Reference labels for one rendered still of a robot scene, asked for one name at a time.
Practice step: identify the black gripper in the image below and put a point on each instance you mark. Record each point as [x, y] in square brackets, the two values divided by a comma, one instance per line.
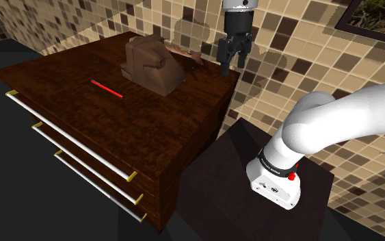
[239, 23]

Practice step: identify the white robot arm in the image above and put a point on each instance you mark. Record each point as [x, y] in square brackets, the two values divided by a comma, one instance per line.
[328, 120]

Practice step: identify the pink flat object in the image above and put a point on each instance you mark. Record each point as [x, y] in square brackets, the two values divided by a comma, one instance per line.
[189, 55]

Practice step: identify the brown angular blocky object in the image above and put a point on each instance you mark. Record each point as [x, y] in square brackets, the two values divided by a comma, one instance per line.
[152, 66]

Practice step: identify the red pen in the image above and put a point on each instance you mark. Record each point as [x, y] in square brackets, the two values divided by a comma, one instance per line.
[107, 89]

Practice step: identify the dark robot stand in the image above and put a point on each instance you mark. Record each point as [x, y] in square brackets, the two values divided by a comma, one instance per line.
[218, 187]

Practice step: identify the dark wooden chest of drawers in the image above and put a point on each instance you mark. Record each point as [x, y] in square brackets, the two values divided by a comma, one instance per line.
[118, 133]

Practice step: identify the dark framed window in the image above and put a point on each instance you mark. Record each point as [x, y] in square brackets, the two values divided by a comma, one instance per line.
[375, 16]

